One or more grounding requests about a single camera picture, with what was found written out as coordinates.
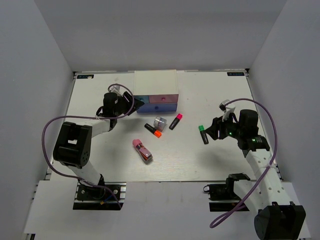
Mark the white drawer organizer box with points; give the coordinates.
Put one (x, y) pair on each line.
(155, 82)

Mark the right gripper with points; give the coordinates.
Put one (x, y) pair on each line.
(213, 130)

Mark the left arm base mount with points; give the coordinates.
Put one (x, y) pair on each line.
(93, 199)

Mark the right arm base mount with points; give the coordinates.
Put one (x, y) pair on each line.
(221, 195)

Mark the corner label sticker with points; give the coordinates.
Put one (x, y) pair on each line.
(235, 74)
(85, 76)

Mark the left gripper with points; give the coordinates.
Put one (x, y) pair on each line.
(122, 98)

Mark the green cap highlighter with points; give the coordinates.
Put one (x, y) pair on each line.
(203, 134)

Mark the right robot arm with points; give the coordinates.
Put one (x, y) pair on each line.
(277, 217)

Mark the left corner label sticker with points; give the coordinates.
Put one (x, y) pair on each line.
(85, 76)

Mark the pink drawer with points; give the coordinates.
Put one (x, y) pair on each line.
(163, 98)

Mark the pink cap highlighter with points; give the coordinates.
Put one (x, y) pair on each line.
(175, 121)

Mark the orange cap highlighter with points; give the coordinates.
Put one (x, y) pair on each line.
(153, 130)

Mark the right corner label sticker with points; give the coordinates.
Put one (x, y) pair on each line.
(235, 74)

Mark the small blue drawer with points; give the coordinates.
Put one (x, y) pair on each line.
(142, 98)

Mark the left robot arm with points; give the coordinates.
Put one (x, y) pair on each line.
(73, 145)

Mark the wide blue drawer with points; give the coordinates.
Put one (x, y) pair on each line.
(157, 108)

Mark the pink cap clip tube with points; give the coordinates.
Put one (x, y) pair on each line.
(144, 153)

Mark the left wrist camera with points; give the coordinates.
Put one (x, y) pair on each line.
(114, 89)

